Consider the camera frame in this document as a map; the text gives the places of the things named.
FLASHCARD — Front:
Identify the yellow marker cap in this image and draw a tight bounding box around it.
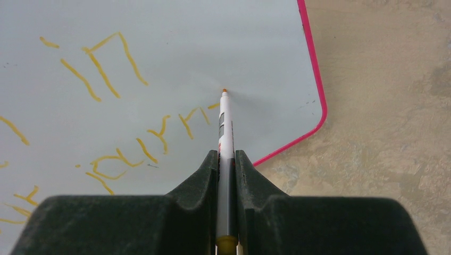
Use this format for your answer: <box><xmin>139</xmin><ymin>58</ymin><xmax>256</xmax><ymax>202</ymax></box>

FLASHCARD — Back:
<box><xmin>215</xmin><ymin>235</ymin><xmax>238</xmax><ymax>255</ymax></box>

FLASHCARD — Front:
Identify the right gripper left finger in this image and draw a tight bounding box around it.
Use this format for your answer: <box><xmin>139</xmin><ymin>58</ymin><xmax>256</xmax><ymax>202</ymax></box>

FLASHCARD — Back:
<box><xmin>11</xmin><ymin>150</ymin><xmax>218</xmax><ymax>254</ymax></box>

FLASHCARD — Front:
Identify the pink framed whiteboard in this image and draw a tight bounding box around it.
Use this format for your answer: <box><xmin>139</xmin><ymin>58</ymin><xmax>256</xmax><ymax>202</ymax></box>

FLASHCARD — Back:
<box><xmin>1</xmin><ymin>1</ymin><xmax>327</xmax><ymax>254</ymax></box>

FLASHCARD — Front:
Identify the white marker pen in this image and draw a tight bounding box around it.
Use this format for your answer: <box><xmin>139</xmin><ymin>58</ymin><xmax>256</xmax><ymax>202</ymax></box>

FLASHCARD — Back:
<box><xmin>216</xmin><ymin>89</ymin><xmax>238</xmax><ymax>238</ymax></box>

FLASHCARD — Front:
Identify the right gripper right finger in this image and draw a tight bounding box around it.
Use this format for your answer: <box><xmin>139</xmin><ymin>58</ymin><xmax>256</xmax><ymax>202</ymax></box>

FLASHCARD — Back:
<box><xmin>236</xmin><ymin>150</ymin><xmax>427</xmax><ymax>254</ymax></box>

